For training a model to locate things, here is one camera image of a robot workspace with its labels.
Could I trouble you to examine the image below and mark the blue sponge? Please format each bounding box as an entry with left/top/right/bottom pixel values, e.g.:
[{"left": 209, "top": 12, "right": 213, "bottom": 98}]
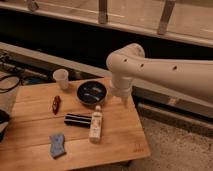
[{"left": 50, "top": 133, "right": 66, "bottom": 159}]

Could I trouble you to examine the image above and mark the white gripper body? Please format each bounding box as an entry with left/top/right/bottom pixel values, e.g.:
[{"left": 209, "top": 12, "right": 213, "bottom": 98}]
[{"left": 109, "top": 77, "right": 132, "bottom": 98}]

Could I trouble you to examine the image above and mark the metal railing frame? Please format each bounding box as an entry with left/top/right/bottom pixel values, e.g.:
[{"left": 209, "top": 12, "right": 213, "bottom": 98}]
[{"left": 0, "top": 0, "right": 213, "bottom": 48}]

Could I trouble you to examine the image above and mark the dark ceramic bowl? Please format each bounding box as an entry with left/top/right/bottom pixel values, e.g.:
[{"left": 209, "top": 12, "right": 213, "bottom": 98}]
[{"left": 77, "top": 81, "right": 107, "bottom": 106}]

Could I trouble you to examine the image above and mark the black cable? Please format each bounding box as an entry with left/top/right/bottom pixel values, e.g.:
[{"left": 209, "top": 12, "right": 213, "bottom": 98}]
[{"left": 0, "top": 73, "right": 24, "bottom": 94}]

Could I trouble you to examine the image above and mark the red pocket knife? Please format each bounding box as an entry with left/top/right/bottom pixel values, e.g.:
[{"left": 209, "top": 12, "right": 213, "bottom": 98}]
[{"left": 52, "top": 96, "right": 61, "bottom": 114}]

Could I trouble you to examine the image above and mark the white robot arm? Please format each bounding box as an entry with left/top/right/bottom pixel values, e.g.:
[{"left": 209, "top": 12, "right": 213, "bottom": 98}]
[{"left": 106, "top": 43, "right": 213, "bottom": 103}]

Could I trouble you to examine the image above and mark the black striped box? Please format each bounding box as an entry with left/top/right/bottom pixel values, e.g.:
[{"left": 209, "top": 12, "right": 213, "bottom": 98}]
[{"left": 64, "top": 114, "right": 91, "bottom": 127}]

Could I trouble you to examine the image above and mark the white bottle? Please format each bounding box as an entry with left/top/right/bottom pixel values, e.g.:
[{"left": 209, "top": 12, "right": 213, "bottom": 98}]
[{"left": 89, "top": 105, "right": 103, "bottom": 143}]

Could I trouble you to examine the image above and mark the white plastic cup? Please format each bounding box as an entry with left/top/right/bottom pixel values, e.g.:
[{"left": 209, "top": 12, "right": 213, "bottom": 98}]
[{"left": 53, "top": 69, "right": 69, "bottom": 90}]

